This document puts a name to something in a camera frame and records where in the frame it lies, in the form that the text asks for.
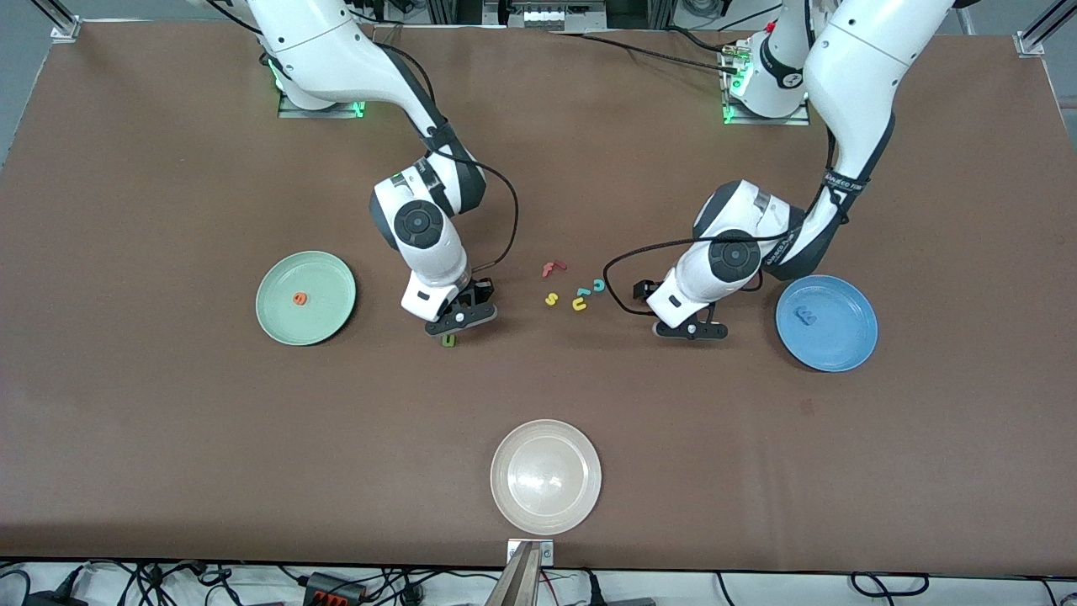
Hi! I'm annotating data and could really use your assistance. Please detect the pale green round plate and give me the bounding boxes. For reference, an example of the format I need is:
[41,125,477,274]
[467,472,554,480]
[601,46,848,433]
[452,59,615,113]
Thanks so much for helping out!
[255,251,358,347]

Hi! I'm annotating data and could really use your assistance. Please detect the blue round plate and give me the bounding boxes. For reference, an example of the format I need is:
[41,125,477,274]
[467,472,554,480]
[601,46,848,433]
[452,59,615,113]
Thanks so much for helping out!
[775,274,879,373]

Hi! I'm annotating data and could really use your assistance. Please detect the white round plate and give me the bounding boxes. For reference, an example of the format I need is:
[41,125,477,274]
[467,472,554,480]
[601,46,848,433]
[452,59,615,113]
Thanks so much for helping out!
[490,419,603,536]

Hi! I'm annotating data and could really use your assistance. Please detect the black power strip red switches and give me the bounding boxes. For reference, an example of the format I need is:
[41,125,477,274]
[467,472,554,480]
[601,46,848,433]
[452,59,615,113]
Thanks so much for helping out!
[303,572,369,606]

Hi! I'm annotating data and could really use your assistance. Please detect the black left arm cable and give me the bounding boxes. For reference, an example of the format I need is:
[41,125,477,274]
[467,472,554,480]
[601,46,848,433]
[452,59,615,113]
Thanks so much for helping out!
[602,126,851,316]

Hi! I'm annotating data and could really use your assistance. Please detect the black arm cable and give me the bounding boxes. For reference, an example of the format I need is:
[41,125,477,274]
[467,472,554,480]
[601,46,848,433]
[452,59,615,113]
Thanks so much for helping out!
[370,42,520,274]
[602,126,851,316]

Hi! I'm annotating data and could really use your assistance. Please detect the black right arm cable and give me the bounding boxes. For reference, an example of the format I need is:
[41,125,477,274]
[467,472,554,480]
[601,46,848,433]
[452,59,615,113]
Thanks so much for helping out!
[370,42,520,274]

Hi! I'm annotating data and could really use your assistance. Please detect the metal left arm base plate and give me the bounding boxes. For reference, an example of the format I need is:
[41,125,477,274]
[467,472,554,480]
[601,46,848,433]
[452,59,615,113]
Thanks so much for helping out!
[722,105,810,127]

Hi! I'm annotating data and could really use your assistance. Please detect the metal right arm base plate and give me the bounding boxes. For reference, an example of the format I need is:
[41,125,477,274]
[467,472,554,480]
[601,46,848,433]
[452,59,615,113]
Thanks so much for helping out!
[278,88,367,119]

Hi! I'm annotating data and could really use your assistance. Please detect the black table cable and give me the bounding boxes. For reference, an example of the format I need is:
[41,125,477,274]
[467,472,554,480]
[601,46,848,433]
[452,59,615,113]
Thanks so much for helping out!
[665,25,743,53]
[551,30,735,72]

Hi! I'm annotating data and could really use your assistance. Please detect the aluminium camera mount beam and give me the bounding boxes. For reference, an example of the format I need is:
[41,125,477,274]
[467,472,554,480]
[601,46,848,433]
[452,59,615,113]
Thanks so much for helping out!
[486,543,544,606]

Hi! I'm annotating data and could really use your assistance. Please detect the black floor cable loop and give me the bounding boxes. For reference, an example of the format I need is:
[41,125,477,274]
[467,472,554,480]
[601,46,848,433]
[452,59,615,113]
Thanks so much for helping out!
[850,572,931,598]

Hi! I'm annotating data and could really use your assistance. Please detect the aluminium frame rack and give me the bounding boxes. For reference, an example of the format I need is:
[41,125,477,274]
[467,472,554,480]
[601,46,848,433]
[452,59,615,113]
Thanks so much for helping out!
[427,0,674,30]

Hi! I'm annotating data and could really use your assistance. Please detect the black floor cable bundle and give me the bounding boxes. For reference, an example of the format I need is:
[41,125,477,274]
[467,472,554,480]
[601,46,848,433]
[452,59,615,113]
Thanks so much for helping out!
[84,561,279,606]

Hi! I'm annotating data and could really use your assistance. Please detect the aluminium corner post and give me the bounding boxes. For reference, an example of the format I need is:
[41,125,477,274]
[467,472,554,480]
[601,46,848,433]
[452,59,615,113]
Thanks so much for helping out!
[1016,0,1077,58]
[34,0,81,41]

